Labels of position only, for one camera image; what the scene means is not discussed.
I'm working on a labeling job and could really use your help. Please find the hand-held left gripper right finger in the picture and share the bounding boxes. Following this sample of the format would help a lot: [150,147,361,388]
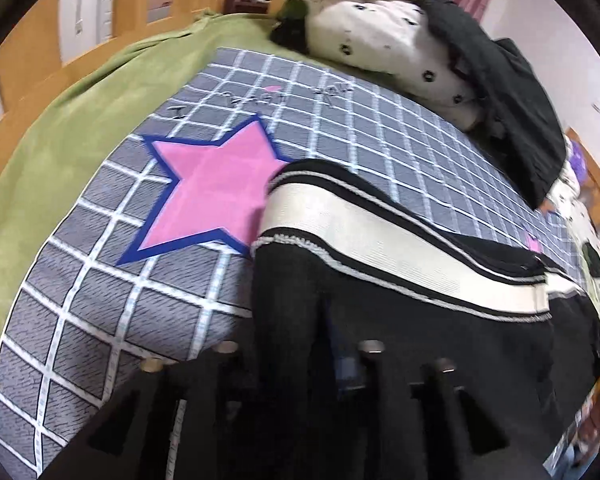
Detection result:
[330,341,551,480]

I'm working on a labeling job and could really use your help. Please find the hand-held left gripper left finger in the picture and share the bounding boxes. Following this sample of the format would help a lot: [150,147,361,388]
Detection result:
[40,342,261,480]

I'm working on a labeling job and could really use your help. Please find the black pants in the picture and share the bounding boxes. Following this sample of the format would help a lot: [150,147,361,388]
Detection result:
[250,159,600,466]

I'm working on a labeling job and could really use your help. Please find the grey checked blanket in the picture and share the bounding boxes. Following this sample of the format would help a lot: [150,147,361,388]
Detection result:
[0,47,588,480]

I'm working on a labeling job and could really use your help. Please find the white floral quilt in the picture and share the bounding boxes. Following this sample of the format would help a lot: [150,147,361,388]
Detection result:
[545,170,600,331]

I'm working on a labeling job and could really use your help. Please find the green bed sheet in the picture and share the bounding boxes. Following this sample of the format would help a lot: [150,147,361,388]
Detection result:
[0,10,301,441]

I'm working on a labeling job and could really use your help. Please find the purple plush toy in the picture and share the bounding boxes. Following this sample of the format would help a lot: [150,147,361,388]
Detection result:
[564,139,588,188]

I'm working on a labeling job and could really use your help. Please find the black jacket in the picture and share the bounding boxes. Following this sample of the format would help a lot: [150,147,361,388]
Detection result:
[420,0,567,210]

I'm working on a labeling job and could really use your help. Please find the white floral pillow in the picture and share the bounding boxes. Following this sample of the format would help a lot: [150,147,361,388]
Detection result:
[272,0,486,131]

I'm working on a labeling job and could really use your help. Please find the wooden bed frame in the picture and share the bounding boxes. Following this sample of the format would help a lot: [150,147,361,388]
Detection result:
[0,0,600,241]

